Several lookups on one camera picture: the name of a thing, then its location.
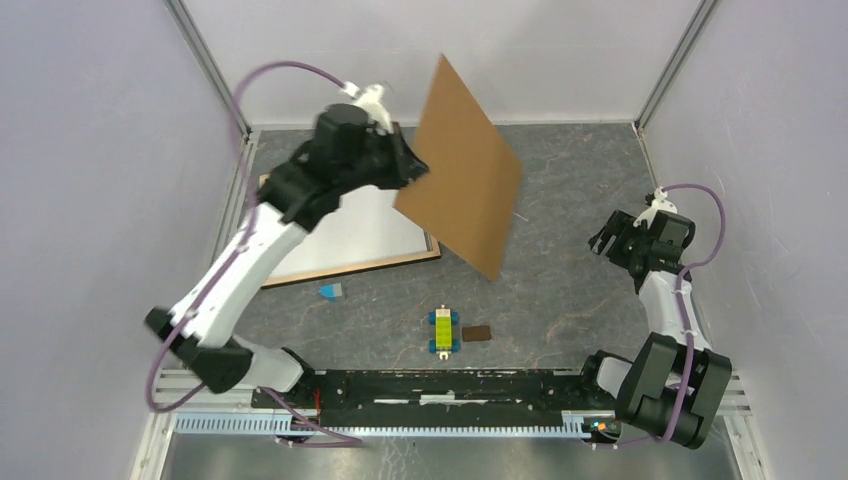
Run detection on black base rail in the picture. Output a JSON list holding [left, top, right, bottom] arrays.
[[251, 369, 615, 428]]

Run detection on brown frame backing board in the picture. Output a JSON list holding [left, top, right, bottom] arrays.
[[394, 56, 522, 281]]

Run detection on light wooden picture frame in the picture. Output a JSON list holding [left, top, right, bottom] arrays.
[[258, 173, 443, 290]]

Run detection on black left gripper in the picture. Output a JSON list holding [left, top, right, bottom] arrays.
[[338, 121, 431, 195]]

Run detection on blue grey small block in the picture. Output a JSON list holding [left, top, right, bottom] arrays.
[[319, 283, 344, 301]]

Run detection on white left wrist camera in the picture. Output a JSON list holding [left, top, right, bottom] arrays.
[[341, 81, 396, 134]]

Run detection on yellow green toy car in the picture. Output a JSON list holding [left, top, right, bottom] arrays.
[[428, 304, 460, 361]]

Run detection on light blue toothed strip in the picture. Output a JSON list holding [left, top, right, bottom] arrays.
[[173, 413, 598, 439]]

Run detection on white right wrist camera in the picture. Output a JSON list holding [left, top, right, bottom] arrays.
[[633, 187, 678, 228]]

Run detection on landscape photo print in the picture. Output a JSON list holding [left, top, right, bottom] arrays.
[[271, 185, 435, 281]]

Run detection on small brown block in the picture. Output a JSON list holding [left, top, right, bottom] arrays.
[[461, 325, 492, 342]]

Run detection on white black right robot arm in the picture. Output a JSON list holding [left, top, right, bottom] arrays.
[[577, 210, 732, 450]]

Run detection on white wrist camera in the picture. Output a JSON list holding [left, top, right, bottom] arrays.
[[341, 81, 396, 134], [633, 187, 678, 228]]

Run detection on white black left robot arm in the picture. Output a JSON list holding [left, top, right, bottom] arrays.
[[145, 99, 429, 408]]

